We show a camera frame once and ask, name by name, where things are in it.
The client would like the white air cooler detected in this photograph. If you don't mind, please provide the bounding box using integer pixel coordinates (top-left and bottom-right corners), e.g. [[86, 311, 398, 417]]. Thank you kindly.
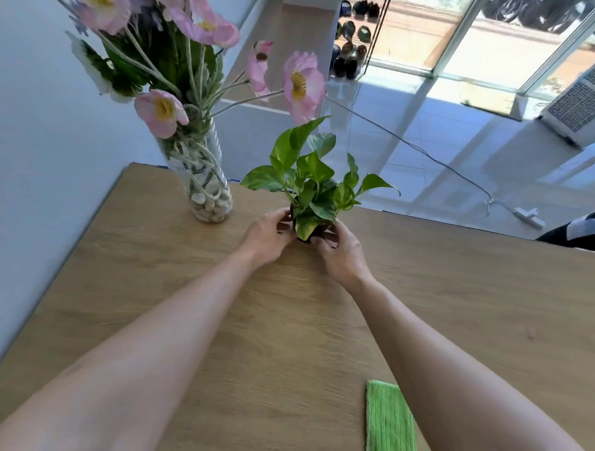
[[538, 63, 595, 149]]

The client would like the person's left hand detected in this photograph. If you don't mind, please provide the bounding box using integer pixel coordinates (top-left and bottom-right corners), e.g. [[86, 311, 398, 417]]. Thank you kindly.
[[237, 207, 298, 269]]

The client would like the person's right forearm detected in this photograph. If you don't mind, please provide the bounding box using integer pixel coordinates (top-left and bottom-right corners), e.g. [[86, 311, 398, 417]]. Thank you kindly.
[[346, 278, 585, 451]]

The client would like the small green potted plant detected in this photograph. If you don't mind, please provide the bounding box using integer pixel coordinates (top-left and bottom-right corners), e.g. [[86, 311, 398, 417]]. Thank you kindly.
[[240, 116, 401, 243]]

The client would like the green microfiber cloth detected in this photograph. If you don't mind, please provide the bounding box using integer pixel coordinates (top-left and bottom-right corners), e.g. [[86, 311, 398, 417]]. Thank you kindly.
[[363, 380, 418, 451]]

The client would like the shoe rack with shoes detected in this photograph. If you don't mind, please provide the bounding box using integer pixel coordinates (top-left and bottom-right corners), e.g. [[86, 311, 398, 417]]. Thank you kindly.
[[329, 0, 390, 81]]

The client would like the pink artificial flower bouquet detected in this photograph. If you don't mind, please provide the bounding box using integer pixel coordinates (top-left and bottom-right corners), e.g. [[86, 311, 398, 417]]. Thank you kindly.
[[58, 0, 327, 140]]

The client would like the clear glass vase with pebbles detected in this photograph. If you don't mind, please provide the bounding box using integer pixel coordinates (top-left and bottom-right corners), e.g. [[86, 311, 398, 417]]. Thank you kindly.
[[164, 117, 234, 225]]

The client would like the grey power cable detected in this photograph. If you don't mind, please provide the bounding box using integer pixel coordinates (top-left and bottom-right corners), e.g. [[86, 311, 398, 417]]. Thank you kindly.
[[324, 96, 517, 215]]

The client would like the person's left forearm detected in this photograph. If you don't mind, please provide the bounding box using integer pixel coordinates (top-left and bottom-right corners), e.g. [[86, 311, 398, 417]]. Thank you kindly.
[[0, 246, 262, 451]]

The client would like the white power strip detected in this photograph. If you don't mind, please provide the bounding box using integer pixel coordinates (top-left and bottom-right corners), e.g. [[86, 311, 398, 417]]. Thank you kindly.
[[510, 207, 546, 229]]

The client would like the person's right hand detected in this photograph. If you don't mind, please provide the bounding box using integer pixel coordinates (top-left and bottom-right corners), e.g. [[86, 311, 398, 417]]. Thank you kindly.
[[310, 219, 375, 291]]

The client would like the dark chair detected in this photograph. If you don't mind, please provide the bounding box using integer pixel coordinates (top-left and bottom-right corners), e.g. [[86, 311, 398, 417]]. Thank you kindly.
[[535, 217, 595, 252]]

